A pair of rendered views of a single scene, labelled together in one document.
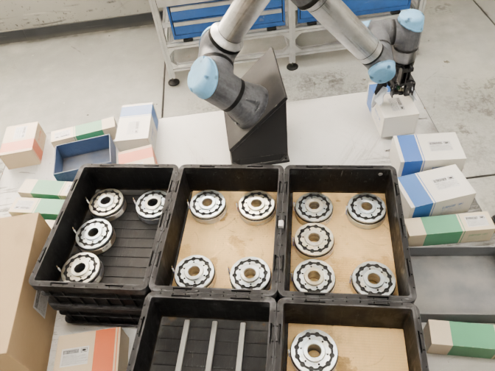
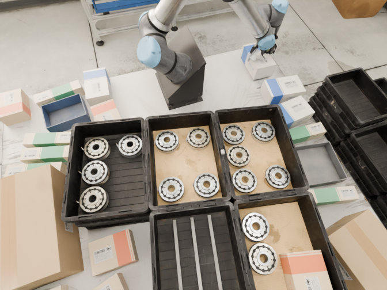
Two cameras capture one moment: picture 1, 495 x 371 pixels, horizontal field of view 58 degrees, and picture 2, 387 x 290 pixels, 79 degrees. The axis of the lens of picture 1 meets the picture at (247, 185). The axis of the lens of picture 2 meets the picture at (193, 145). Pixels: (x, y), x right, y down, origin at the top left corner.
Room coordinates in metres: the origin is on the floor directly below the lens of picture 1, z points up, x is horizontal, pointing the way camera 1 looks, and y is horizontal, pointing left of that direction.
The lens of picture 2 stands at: (0.32, 0.19, 1.77)
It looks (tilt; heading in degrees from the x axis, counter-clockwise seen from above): 63 degrees down; 338
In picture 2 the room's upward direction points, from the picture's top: 3 degrees clockwise
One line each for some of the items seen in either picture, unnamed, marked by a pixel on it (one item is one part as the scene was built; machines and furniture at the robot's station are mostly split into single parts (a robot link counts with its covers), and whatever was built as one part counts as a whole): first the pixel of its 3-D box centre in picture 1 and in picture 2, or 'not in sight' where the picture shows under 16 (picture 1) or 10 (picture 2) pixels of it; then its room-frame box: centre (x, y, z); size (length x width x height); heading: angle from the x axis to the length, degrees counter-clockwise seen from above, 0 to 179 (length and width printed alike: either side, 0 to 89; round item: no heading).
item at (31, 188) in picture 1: (57, 193); (52, 140); (1.05, 0.65, 0.73); 0.24 x 0.06 x 0.06; 75
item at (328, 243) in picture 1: (314, 238); (238, 155); (0.64, -0.15, 0.86); 0.10 x 0.10 x 0.01
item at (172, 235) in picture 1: (225, 235); (185, 161); (0.69, 0.08, 0.87); 0.40 x 0.30 x 0.11; 169
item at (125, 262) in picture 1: (117, 232); (111, 169); (0.74, 0.37, 0.87); 0.40 x 0.30 x 0.11; 169
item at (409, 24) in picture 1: (407, 30); (276, 12); (1.19, -0.55, 1.08); 0.09 x 0.08 x 0.11; 82
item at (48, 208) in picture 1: (49, 211); (50, 155); (0.97, 0.66, 0.73); 0.24 x 0.06 x 0.06; 76
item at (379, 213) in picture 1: (366, 207); (264, 130); (0.72, -0.31, 0.86); 0.10 x 0.10 x 0.01
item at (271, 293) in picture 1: (222, 224); (184, 156); (0.69, 0.08, 0.92); 0.40 x 0.30 x 0.02; 169
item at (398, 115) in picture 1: (390, 107); (257, 60); (1.21, -0.55, 0.76); 0.20 x 0.12 x 0.09; 179
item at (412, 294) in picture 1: (342, 227); (257, 148); (0.63, -0.22, 0.92); 0.40 x 0.30 x 0.02; 169
